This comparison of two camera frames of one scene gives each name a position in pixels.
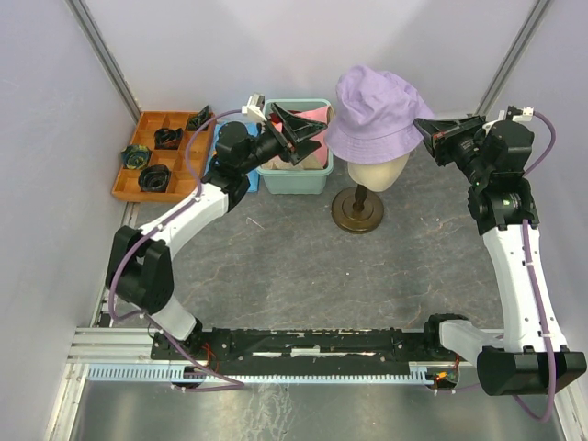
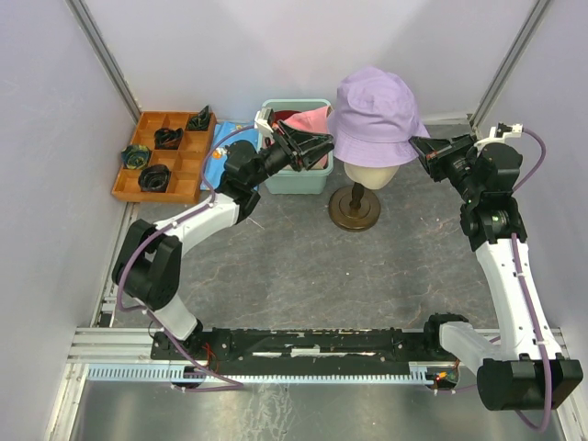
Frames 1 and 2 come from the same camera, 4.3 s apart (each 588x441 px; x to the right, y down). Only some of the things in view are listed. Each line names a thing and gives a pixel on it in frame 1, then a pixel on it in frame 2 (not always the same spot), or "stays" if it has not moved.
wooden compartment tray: [154, 163] stays
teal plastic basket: [301, 180] stays
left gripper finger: [303, 149] to [312, 157]
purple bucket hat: [376, 117] stays
